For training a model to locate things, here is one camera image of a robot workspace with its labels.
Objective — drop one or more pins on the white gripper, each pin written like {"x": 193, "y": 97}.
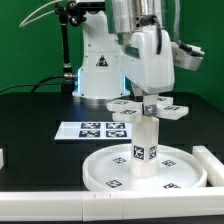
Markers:
{"x": 152, "y": 72}

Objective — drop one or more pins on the white cross-shaped table base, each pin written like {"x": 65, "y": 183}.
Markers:
{"x": 130, "y": 111}

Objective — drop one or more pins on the white round table top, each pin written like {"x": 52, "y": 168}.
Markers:
{"x": 119, "y": 168}

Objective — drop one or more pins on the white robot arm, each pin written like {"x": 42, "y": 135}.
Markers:
{"x": 110, "y": 25}

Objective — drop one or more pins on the white marker sheet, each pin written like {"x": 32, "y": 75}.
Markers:
{"x": 93, "y": 130}

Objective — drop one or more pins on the white left fence block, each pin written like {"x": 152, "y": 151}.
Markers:
{"x": 1, "y": 159}

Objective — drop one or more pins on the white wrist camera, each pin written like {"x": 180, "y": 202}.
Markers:
{"x": 190, "y": 61}

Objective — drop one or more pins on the white right fence rail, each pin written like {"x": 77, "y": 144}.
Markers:
{"x": 214, "y": 168}

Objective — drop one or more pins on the white fence rail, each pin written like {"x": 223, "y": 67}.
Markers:
{"x": 95, "y": 206}
{"x": 214, "y": 168}

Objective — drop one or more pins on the white front fence rail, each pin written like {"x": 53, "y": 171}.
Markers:
{"x": 95, "y": 206}

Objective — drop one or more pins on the black camera stand pole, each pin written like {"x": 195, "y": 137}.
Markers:
{"x": 68, "y": 86}

